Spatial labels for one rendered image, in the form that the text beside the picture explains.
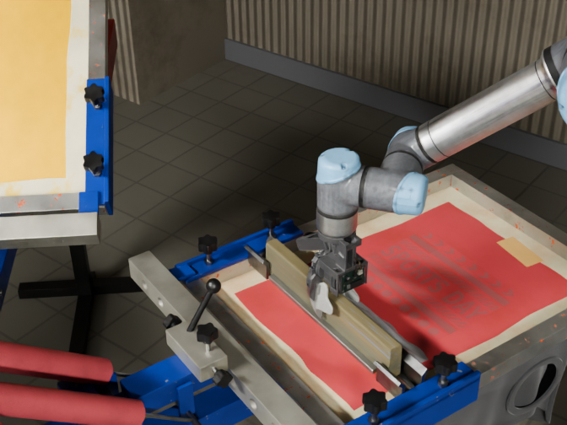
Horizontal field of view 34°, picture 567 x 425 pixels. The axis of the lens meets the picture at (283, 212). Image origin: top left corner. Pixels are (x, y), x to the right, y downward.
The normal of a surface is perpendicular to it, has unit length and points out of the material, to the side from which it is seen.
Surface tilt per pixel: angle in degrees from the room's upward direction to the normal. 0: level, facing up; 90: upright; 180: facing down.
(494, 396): 95
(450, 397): 90
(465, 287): 0
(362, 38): 90
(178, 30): 90
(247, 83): 0
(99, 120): 32
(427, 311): 0
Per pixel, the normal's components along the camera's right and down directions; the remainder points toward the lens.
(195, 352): -0.01, -0.83
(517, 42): -0.61, 0.45
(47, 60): 0.03, -0.40
